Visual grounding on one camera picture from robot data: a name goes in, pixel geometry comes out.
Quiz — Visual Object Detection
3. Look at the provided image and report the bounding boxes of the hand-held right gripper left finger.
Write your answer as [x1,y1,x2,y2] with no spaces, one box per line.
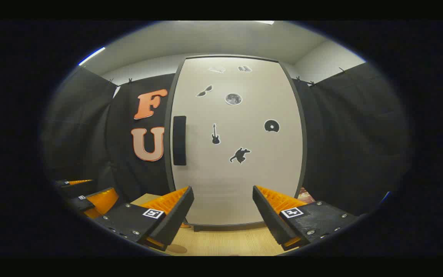
[94,186,195,252]

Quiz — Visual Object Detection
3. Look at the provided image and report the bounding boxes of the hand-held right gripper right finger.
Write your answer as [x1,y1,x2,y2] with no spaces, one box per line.
[252,185,360,249]

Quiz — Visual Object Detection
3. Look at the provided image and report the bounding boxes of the black door handle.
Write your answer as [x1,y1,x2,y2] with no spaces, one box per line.
[173,115,187,166]

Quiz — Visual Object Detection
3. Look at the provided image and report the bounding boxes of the grey cabinet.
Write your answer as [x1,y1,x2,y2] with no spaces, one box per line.
[164,55,307,232]

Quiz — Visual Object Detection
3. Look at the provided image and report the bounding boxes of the brown cover book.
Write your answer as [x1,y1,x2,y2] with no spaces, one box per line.
[298,187,316,204]

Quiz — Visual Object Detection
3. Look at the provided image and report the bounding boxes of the black backdrop cloth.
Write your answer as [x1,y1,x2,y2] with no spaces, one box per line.
[43,62,410,216]

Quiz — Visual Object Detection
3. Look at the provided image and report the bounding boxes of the long ceiling light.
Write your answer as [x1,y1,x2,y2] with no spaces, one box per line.
[78,47,106,66]

